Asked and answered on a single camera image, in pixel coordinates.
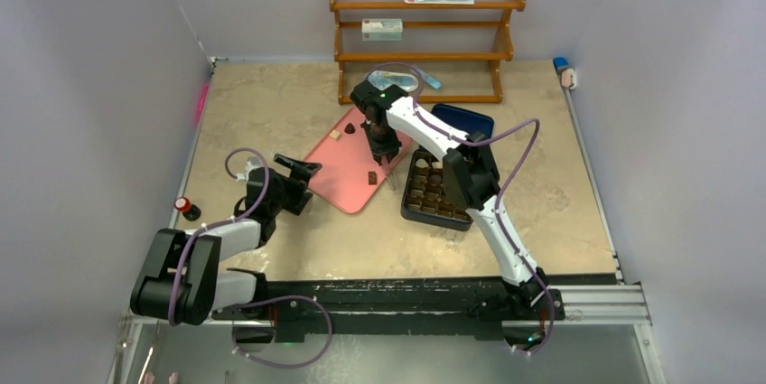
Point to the wooden shelf rack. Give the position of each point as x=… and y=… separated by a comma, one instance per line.
x=432, y=33

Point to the dark blue tin lid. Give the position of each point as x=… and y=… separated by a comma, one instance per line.
x=447, y=117

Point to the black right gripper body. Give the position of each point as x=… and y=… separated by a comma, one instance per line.
x=383, y=150

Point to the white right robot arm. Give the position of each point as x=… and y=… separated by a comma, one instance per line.
x=471, y=177

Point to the blue chocolate tin box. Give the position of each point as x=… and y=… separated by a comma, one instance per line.
x=427, y=203

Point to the light blue small tube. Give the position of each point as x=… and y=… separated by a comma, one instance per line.
x=430, y=80

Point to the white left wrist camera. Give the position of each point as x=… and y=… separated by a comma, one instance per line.
x=253, y=164

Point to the black handled metal tongs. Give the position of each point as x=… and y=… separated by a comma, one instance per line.
x=390, y=177

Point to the white green small box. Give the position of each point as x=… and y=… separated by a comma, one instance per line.
x=382, y=30

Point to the light blue oval package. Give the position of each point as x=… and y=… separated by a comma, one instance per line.
x=382, y=80

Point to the pink plastic tray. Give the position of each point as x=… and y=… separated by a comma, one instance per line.
x=343, y=179

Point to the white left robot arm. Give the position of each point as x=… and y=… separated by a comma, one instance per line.
x=180, y=280

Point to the blue white corner device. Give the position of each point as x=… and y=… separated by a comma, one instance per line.
x=565, y=72

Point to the red black button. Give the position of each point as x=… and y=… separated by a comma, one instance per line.
x=188, y=210

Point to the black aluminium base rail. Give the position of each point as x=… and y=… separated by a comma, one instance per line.
x=480, y=307

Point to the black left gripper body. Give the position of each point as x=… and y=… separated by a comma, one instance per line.
x=288, y=195

